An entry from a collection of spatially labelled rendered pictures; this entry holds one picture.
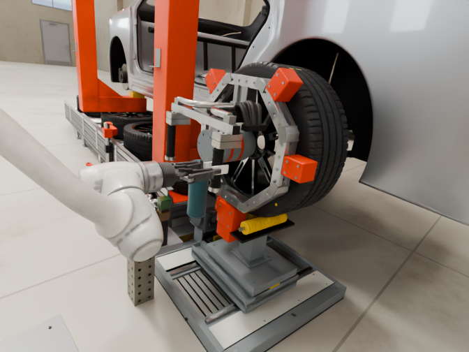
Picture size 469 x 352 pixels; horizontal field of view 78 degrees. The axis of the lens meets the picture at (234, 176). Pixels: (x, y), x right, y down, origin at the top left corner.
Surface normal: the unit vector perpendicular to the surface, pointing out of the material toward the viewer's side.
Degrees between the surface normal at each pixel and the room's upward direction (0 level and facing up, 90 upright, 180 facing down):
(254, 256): 90
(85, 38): 90
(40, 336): 1
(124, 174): 26
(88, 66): 90
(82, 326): 0
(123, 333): 0
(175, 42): 90
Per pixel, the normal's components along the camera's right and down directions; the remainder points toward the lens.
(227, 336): 0.12, -0.93
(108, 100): 0.61, 0.35
